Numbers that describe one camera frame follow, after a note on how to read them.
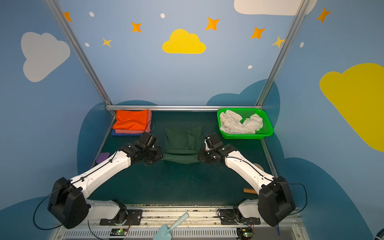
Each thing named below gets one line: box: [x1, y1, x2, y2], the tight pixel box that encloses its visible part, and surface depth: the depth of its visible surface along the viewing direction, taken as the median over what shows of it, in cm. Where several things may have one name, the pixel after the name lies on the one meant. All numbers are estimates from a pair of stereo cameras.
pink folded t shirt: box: [115, 110, 152, 134], surface depth 106 cm
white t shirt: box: [219, 109, 263, 134], surface depth 113 cm
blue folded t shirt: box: [111, 129, 143, 136], surface depth 107 cm
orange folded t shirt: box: [112, 109, 149, 131], surface depth 110 cm
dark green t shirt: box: [161, 126, 202, 164], surface depth 106 cm
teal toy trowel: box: [153, 212, 190, 240], surface depth 71 cm
